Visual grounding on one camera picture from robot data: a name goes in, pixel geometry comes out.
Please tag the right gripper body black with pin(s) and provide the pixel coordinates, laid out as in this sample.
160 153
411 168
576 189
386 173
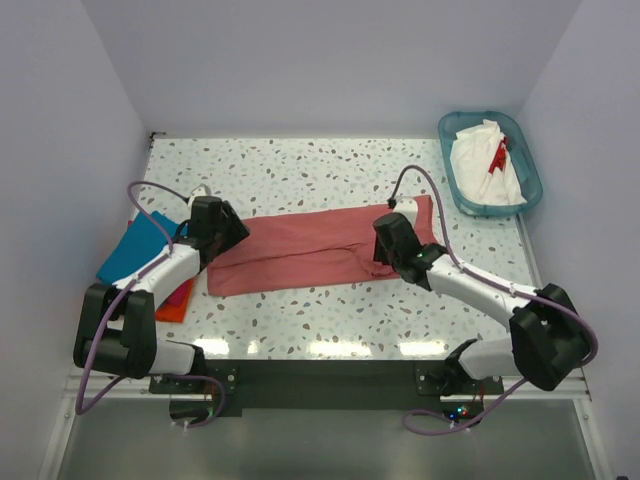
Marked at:
385 256

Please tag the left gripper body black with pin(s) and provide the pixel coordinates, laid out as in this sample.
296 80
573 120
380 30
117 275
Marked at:
230 232

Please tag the salmon pink t shirt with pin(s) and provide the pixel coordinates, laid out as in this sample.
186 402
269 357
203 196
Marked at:
301 250

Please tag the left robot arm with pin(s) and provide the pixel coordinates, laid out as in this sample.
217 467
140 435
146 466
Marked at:
117 327

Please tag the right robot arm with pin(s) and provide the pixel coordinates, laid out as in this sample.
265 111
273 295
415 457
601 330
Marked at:
547 338

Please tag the folded teal t shirt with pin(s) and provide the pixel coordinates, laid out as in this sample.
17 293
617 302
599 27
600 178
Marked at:
141 243

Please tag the folded magenta t shirt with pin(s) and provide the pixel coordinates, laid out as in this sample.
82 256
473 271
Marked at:
168 274

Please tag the folded orange t shirt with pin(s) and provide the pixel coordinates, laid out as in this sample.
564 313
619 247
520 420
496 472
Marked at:
174 308

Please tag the white t shirt in bin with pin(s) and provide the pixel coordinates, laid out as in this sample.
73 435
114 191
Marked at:
482 166

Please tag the teal plastic bin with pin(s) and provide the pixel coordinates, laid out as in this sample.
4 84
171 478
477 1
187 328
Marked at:
530 183

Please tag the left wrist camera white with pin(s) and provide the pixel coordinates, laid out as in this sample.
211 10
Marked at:
201 190

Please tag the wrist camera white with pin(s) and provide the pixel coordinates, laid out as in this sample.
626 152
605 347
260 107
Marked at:
408 207
201 190

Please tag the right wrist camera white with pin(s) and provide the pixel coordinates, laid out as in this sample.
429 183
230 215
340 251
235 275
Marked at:
408 207

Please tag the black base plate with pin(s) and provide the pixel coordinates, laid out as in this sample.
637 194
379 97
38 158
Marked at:
323 385

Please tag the aluminium rail frame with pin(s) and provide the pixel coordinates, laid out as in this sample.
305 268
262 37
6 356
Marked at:
122 431

